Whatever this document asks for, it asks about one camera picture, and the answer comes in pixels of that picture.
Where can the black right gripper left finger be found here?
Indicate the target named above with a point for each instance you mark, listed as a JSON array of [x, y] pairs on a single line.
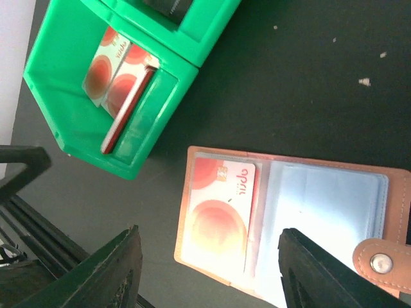
[[110, 277]]

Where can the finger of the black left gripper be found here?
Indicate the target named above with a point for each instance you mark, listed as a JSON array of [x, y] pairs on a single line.
[[31, 162]]

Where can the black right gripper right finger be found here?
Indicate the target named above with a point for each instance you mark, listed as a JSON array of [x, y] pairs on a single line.
[[312, 277]]

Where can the tan leather card holder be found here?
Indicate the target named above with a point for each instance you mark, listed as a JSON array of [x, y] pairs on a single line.
[[357, 213]]

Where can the red white card stack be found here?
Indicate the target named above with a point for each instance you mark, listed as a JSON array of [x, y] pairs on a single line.
[[116, 79]]

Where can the black vip card stack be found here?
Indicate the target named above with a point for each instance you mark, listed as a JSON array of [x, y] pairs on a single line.
[[174, 10]]

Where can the left green plastic bin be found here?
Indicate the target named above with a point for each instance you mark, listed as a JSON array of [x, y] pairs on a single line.
[[57, 65]]

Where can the green plastic bin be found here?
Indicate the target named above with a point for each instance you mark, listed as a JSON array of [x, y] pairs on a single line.
[[57, 65], [192, 39]]

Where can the middle green plastic bin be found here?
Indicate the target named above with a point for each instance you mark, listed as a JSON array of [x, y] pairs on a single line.
[[192, 39]]

